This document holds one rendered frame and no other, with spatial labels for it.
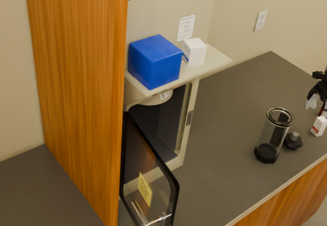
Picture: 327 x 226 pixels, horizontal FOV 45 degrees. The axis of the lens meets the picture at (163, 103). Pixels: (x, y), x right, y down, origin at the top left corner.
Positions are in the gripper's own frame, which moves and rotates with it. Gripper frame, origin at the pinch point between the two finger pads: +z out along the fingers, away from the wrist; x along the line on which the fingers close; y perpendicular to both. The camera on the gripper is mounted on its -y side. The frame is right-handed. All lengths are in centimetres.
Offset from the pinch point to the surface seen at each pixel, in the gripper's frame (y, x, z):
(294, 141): 8.9, -10.0, 11.6
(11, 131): 3, -126, 5
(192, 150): 8, -54, 15
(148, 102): 22, -78, -24
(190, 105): 17, -62, -17
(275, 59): -60, 10, 15
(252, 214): 31, -32, 31
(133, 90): 36, -85, -40
